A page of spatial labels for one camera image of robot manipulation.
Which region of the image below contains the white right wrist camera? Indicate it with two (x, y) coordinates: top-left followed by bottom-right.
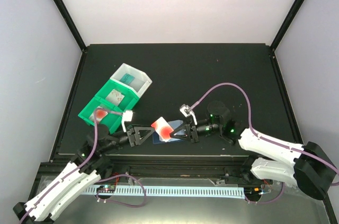
(180, 104), (198, 125)

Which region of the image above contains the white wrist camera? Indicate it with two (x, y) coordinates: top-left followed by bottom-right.
(180, 104), (198, 125)
(121, 110), (133, 132)

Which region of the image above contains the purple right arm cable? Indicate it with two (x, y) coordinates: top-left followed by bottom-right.
(188, 82), (339, 205)

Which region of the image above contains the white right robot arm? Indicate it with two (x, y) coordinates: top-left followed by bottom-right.
(169, 101), (336, 200)

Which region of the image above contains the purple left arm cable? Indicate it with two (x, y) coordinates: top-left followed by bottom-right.
(19, 106), (147, 222)

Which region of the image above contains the black frame post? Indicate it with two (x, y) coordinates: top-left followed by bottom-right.
(270, 0), (305, 51)
(53, 0), (87, 51)

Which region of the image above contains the black frame post left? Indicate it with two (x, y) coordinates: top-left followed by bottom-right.
(53, 0), (87, 51)

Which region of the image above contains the green end storage bin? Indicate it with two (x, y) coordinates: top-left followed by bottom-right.
(78, 96), (122, 133)

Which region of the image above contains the white storage bin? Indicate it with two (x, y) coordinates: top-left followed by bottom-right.
(110, 63), (153, 98)

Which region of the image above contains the navy blue card holder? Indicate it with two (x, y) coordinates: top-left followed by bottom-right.
(151, 119), (183, 145)

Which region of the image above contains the white slotted cable duct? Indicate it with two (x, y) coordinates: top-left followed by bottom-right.
(82, 185), (245, 199)

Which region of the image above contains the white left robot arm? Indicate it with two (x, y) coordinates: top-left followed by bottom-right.
(13, 124), (155, 223)

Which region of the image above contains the black frame post right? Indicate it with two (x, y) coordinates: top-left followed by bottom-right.
(270, 0), (305, 51)

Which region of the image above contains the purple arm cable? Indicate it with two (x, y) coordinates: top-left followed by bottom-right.
(19, 106), (147, 222)
(188, 82), (339, 205)

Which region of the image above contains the green middle storage bin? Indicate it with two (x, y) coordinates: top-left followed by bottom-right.
(95, 79), (139, 111)

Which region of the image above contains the teal VIP card in bin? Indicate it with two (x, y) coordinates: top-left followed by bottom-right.
(120, 73), (135, 85)

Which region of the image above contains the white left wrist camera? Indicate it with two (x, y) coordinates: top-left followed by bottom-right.
(121, 110), (133, 132)

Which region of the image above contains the white red card in bin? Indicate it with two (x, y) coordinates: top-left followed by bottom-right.
(89, 106), (108, 124)

